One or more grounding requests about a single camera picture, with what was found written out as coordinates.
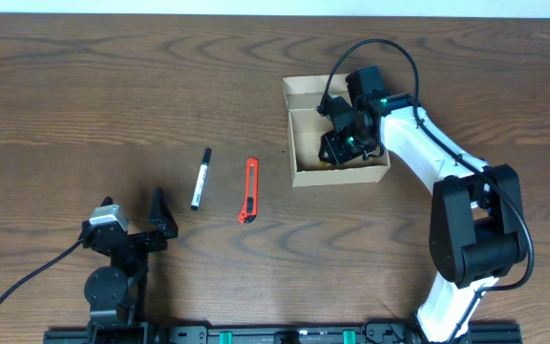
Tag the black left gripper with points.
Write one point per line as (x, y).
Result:
(132, 240)

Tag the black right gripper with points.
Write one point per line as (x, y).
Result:
(340, 148)

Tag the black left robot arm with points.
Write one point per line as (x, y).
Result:
(116, 292)

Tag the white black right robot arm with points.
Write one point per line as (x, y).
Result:
(478, 239)

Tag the open cardboard box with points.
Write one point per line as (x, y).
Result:
(305, 127)

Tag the black white marker pen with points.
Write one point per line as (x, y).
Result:
(201, 179)

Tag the orange utility knife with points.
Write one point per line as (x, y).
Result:
(249, 209)

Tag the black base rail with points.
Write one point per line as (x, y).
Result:
(376, 332)

